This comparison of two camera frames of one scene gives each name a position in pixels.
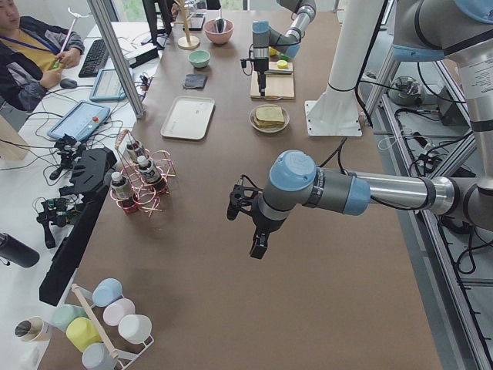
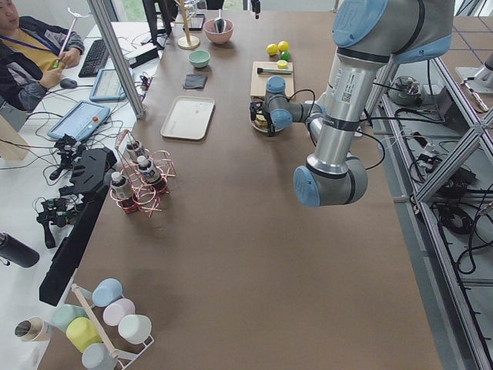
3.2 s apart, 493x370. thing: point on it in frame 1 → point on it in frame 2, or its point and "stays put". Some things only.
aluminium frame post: x=139 y=111 stays put
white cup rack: x=105 y=327 stays put
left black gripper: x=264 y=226 → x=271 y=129
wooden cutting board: x=280 y=82 stays put
